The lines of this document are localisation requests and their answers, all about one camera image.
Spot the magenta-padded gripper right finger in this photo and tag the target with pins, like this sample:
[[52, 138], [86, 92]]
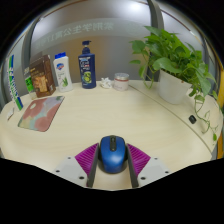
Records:
[[151, 168]]

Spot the white green shuttlecock tube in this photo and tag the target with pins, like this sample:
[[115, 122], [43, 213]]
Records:
[[14, 83]]

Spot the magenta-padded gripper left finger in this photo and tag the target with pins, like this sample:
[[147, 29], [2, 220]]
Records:
[[70, 168]]

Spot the green plant in white pot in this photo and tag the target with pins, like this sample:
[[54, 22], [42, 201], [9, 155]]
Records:
[[173, 86]]

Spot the white bottle blue cap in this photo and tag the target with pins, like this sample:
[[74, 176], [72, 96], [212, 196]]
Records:
[[63, 75]]

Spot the clear bottle green label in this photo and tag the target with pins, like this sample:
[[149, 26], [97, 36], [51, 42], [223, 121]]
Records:
[[29, 83]]

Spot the brown cardboard box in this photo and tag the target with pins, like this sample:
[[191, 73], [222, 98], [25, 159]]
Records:
[[42, 76]]

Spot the small black object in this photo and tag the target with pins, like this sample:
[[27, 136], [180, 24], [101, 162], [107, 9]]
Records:
[[192, 119]]

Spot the small white crumpled object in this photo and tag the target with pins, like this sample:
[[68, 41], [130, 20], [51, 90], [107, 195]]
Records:
[[106, 83]]

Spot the blue computer mouse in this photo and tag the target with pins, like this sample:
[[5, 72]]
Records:
[[113, 155]]

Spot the blue pump bottle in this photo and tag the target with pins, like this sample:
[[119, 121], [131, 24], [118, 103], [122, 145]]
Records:
[[87, 70]]

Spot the pastel floral mouse pad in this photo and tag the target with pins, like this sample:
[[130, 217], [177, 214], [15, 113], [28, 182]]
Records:
[[41, 113]]

